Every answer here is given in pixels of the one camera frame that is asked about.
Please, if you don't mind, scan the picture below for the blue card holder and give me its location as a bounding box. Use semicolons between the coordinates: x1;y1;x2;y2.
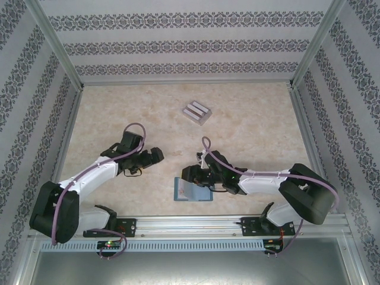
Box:
173;177;213;203

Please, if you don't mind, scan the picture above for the grey ridged metal block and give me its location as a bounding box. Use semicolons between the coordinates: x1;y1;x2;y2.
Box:
181;100;213;127

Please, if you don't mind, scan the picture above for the left controller circuit board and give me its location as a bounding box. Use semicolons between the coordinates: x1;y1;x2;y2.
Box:
97;240;123;250

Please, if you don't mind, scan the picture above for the grey sheet metal tray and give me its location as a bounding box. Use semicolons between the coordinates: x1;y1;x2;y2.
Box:
17;234;366;285

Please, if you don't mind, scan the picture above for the right thin black wire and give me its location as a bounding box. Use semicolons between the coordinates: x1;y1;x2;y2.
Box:
209;183;229;194

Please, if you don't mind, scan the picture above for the aluminium mounting rail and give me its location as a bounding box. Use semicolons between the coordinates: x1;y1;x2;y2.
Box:
28;216;348;238

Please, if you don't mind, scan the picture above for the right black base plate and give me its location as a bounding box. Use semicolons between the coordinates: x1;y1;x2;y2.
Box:
240;216;300;238

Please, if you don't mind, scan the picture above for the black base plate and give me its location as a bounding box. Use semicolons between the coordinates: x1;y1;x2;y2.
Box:
240;216;300;238
83;218;138;238

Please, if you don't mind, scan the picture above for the slotted grey cable duct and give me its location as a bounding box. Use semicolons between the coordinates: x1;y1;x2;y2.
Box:
40;239;265;252

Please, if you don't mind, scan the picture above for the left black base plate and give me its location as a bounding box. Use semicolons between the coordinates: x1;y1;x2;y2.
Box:
83;218;138;238

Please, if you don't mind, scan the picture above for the left aluminium table edge rail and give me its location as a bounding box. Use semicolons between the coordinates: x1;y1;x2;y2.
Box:
41;85;84;217

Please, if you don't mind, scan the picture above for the aluminium table edge rail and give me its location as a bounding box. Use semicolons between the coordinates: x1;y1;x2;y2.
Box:
289;85;347;214
41;85;84;217

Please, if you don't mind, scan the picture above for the aluminium table back rail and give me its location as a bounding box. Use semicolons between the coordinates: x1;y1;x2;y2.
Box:
81;80;293;87

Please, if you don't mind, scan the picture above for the right aluminium table edge rail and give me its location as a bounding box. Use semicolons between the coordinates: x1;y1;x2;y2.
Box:
289;85;347;214

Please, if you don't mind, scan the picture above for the left aluminium corner post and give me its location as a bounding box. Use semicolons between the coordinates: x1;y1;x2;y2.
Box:
25;0;84;90

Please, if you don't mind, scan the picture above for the aluminium corner post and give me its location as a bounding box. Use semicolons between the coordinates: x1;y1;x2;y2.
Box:
25;0;84;90
289;0;347;88

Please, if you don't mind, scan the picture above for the right aluminium corner post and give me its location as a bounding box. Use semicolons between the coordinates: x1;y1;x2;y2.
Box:
289;0;347;88

